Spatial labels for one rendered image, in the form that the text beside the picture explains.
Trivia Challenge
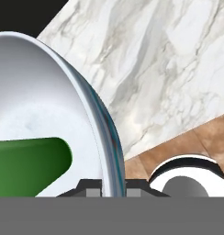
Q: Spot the green cup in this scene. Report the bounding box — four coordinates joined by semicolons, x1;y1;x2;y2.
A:
0;137;73;198

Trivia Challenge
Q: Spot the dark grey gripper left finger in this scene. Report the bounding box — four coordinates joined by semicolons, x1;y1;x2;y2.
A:
56;179;103;198

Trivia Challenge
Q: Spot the white bowl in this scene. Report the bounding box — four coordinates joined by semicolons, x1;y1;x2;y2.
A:
0;30;127;198

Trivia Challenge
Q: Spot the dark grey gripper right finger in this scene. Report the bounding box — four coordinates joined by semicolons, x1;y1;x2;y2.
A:
125;179;171;198

